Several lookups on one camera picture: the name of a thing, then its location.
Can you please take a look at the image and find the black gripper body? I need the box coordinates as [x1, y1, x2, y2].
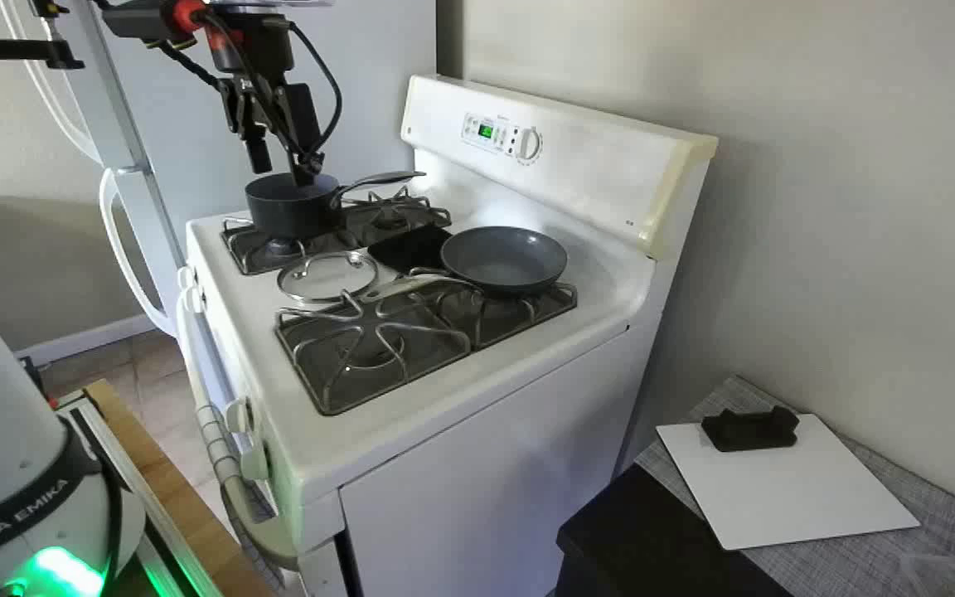
[205, 9, 323, 149]

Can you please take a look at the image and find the glass pot lid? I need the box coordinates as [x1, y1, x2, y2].
[278, 251, 378, 303]

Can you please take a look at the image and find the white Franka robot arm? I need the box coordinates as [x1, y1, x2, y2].
[97, 0, 329, 183]

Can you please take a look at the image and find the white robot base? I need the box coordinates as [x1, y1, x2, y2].
[0, 339, 142, 597]

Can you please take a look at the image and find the dark grey saucepan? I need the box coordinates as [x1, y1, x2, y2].
[244, 171, 416, 244]

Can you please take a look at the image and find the left black burner grate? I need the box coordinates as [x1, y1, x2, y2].
[219, 187, 449, 276]

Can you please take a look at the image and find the black burner grate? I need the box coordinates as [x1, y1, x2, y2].
[219, 187, 449, 276]
[275, 284, 575, 418]

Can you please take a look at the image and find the right black burner grate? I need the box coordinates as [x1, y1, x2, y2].
[275, 284, 575, 418]

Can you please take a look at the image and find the grey frying pan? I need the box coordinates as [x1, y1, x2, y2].
[439, 226, 567, 295]

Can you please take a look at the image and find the white gas stove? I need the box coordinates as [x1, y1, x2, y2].
[174, 76, 716, 597]

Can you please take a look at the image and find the wooden plank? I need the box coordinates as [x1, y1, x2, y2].
[80, 381, 271, 597]

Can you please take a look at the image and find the small black device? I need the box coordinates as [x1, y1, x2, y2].
[702, 408, 799, 452]

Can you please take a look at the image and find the black box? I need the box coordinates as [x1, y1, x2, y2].
[553, 469, 788, 597]

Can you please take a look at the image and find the white board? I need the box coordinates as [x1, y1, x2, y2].
[655, 416, 917, 551]

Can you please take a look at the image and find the grey woven mat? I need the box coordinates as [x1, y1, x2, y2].
[632, 377, 955, 597]

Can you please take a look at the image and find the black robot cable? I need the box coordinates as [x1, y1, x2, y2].
[285, 18, 343, 153]

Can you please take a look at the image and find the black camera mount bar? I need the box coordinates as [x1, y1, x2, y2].
[0, 39, 80, 71]

